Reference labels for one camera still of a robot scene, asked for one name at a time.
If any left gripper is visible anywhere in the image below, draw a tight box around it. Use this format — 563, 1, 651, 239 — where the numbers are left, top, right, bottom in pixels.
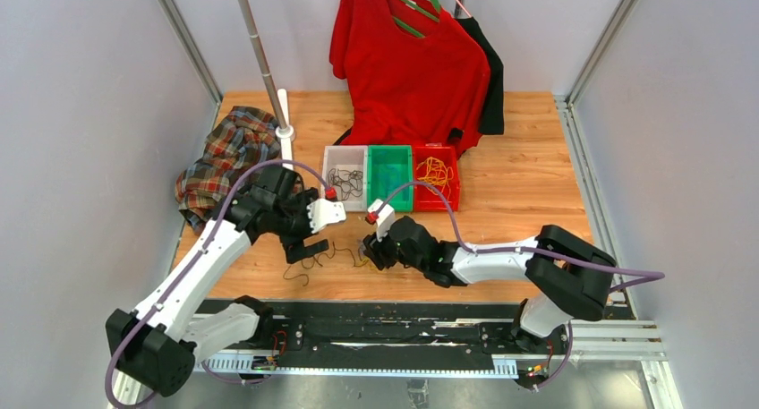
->
274, 188, 330, 262

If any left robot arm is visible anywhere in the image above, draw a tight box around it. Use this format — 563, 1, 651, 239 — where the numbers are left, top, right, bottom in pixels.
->
105, 159, 347, 408

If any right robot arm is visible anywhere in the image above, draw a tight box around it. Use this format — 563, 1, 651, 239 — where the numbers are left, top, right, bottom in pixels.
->
362, 217, 617, 353

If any green plastic bin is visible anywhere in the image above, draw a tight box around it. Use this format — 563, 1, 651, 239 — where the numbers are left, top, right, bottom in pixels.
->
366, 145, 414, 206

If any red plastic bin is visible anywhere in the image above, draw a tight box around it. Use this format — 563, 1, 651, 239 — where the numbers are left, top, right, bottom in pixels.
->
412, 145, 461, 211

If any white plastic bin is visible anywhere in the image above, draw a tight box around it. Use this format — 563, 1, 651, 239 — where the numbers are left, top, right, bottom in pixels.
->
322, 146, 368, 212

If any plaid flannel shirt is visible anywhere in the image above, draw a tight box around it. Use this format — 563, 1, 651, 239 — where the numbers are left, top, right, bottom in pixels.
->
175, 106, 281, 234

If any black garment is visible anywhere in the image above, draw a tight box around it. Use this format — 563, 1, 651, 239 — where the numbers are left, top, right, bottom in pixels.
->
456, 17, 505, 136

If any red t-shirt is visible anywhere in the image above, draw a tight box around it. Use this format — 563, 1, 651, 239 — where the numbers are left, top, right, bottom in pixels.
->
328, 0, 490, 154

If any green clothes hanger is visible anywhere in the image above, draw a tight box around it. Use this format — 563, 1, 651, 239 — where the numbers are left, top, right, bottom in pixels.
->
388, 0, 442, 39

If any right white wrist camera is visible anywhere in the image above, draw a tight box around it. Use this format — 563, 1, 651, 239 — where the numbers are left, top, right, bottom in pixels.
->
365, 199, 396, 242

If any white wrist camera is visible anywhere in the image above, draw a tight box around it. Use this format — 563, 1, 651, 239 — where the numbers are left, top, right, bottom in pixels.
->
306, 187, 347, 234
365, 199, 396, 242

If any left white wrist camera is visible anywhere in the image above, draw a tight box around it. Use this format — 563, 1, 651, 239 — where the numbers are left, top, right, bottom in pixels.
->
306, 187, 347, 234

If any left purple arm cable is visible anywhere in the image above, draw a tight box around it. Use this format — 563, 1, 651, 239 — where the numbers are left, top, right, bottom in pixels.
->
104, 159, 333, 409

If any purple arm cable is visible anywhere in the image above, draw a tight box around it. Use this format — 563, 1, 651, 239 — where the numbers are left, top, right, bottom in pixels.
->
379, 181, 667, 389
104, 159, 333, 409

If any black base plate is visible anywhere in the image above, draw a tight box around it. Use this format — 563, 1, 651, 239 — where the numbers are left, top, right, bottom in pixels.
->
233, 301, 568, 372

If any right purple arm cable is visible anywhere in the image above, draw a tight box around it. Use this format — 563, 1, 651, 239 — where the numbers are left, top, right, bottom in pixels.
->
379, 181, 667, 389

